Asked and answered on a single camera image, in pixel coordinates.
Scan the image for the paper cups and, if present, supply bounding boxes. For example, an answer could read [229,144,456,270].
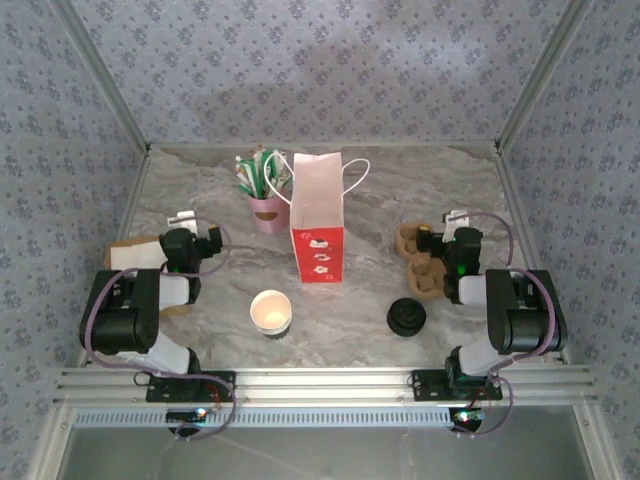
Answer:
[249,289,293,342]

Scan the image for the aluminium mounting rail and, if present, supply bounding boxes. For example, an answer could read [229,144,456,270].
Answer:
[52,364,600,405]

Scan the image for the aluminium frame leg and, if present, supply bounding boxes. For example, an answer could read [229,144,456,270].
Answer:
[574,402,617,480]
[24,404,76,480]

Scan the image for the grey slotted cable duct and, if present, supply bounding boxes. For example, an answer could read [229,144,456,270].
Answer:
[72,405,459,429]

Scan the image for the aluminium table edge rail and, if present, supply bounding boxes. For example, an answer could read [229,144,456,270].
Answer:
[74,147,153,369]
[148,141,500,151]
[493,147,572,364]

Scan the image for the pink cup holder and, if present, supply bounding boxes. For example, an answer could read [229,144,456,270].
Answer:
[248,192,291,235]

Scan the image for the red paper takeout bag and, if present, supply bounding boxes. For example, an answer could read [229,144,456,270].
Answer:
[263,151,372,285]

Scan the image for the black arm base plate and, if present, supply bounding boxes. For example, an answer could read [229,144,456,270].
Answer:
[145,370,237,403]
[410,369,503,403]

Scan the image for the purple cable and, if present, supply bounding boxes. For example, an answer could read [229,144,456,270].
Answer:
[79,222,237,442]
[449,211,556,440]

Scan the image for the stacked black cup lids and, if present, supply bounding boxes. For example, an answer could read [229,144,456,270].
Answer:
[386,297,428,339]

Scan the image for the aluminium frame post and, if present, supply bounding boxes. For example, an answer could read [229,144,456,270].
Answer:
[48,0,152,154]
[494,0,597,151]

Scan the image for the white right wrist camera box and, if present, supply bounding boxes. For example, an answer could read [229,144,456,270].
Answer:
[442,209,472,242]

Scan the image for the black controller board with LED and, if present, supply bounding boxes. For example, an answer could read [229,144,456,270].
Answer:
[166,408,210,423]
[448,407,487,426]

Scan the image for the brown pulp cup carrier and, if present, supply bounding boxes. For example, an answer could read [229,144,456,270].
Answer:
[408,249,450,302]
[394,222,432,259]

